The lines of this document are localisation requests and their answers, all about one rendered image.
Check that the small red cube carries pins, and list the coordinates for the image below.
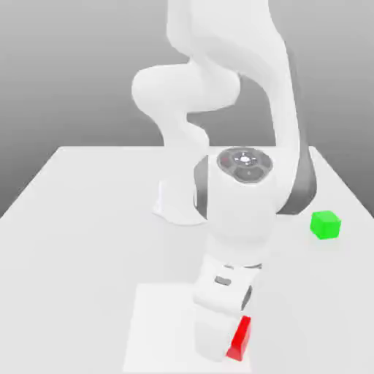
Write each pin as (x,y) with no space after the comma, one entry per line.
(241,339)

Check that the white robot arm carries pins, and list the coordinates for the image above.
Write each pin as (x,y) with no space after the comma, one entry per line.
(242,216)

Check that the small green cube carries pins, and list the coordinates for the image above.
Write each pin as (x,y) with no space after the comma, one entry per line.
(325,225)

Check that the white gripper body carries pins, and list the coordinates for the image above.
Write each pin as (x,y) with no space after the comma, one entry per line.
(213,336)

